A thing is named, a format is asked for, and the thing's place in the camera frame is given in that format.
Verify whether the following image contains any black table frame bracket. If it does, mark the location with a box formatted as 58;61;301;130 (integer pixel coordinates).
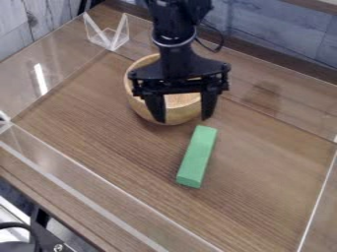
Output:
28;206;85;252

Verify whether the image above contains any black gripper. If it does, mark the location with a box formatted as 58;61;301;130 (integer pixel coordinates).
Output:
126;54;230;123

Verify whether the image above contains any green rectangular stick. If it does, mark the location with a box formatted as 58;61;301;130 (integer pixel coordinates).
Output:
177;125;217;188

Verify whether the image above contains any clear acrylic corner bracket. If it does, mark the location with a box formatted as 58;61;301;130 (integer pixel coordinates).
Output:
83;13;129;51

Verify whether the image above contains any black cable lower left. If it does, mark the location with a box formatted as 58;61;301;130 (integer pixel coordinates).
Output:
0;221;38;252

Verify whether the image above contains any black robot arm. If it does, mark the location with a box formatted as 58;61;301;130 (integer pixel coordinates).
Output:
127;0;230;123

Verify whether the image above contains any wooden bowl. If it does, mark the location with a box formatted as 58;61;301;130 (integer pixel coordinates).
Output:
123;52;205;126

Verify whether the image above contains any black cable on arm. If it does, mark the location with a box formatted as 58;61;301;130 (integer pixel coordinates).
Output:
196;19;226;54

